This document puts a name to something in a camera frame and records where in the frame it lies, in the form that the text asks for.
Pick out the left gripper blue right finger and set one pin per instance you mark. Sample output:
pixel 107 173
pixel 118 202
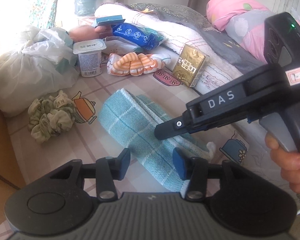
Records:
pixel 181 163

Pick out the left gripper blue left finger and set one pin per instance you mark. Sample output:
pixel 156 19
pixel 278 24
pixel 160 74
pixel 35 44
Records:
pixel 122 163

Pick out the blue checkered towel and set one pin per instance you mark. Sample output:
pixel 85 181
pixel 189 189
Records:
pixel 131 120

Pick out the orange striped knotted cloth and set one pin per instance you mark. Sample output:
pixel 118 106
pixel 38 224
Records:
pixel 136 64

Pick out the white yogurt cup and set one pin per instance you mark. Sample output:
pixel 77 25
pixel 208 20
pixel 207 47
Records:
pixel 89 56

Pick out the blue wet wipes pack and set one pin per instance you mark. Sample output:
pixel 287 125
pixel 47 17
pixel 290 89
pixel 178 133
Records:
pixel 146 38

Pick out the pink plush pig doll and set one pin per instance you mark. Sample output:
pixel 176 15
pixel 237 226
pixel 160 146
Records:
pixel 87 32

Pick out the blue mask box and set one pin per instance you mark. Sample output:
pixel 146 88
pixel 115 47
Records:
pixel 109 20

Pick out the person's right hand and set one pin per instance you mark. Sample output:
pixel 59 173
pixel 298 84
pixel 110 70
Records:
pixel 289 162

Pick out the plaid cartoon bed sheet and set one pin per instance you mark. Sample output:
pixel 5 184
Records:
pixel 88 140

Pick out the gold tissue box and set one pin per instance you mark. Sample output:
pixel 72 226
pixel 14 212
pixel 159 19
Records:
pixel 190 65

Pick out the brown cardboard box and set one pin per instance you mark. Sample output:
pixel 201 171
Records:
pixel 9 169

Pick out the white tied plastic bag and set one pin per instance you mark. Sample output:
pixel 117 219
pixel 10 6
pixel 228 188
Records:
pixel 44 64

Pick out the floral teal curtain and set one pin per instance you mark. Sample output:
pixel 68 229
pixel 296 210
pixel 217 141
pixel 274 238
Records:
pixel 43 13

